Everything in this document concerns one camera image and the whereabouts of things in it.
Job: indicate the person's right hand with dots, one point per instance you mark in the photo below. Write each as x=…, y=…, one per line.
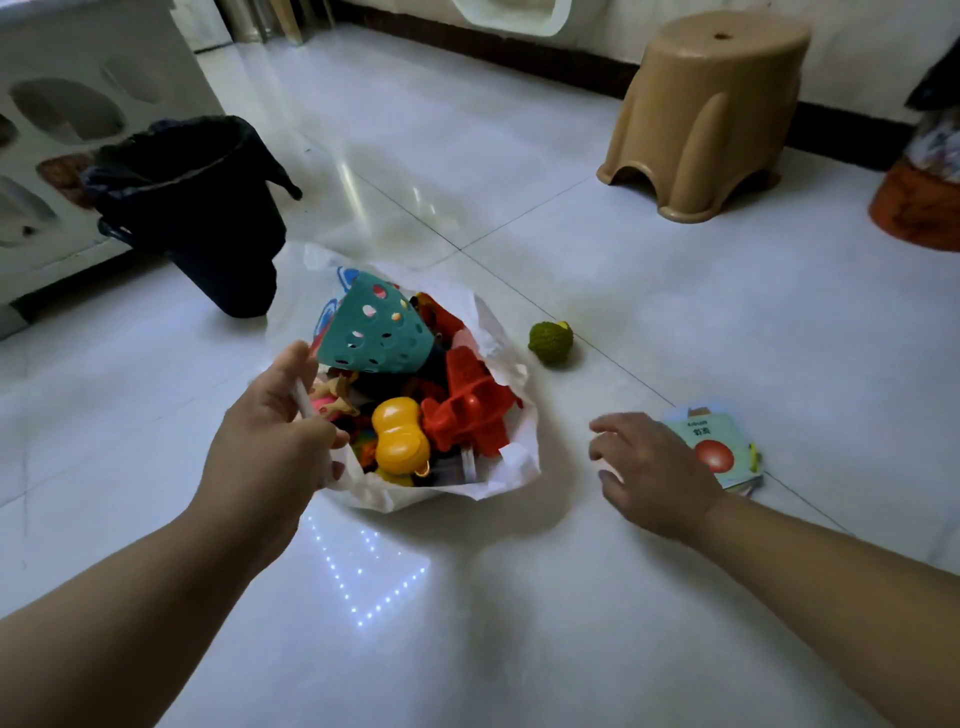
x=660, y=480

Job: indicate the person's left hand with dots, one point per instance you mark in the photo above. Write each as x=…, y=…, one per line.
x=259, y=457

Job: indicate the person's right middle finger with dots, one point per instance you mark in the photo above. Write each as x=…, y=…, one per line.
x=613, y=481

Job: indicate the person's right thumb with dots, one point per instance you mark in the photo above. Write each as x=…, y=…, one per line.
x=619, y=424

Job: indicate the person's left thumb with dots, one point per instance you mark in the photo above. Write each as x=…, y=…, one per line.
x=300, y=371

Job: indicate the white plastic bag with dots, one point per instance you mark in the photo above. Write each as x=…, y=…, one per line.
x=495, y=465

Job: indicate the person's left forearm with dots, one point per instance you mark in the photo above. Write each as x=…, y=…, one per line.
x=112, y=622

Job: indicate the person's right forearm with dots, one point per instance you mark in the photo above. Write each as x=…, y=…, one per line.
x=832, y=600

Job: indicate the pink beige figurine toy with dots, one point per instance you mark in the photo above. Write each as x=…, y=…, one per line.
x=334, y=394

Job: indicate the teal perforated cone toy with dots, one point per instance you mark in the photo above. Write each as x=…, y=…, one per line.
x=379, y=330

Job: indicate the green spiky fruit toy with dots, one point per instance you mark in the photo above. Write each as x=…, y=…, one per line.
x=551, y=343

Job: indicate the picture card booklet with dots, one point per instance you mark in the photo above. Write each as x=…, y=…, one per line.
x=724, y=450

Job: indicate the yellow plastic toy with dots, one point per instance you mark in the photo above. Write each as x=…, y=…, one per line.
x=400, y=439

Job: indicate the red plastic toy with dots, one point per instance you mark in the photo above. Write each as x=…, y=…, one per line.
x=469, y=409

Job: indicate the black trash bin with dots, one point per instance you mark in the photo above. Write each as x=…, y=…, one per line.
x=195, y=210

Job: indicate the tan plastic stool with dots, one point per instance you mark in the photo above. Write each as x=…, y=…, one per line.
x=701, y=112

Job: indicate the white cutout cabinet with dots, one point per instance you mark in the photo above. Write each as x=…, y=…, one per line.
x=67, y=142

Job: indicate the orange basket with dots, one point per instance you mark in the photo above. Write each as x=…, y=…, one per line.
x=919, y=202

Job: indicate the white plastic seat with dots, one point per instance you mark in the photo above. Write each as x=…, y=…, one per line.
x=514, y=15

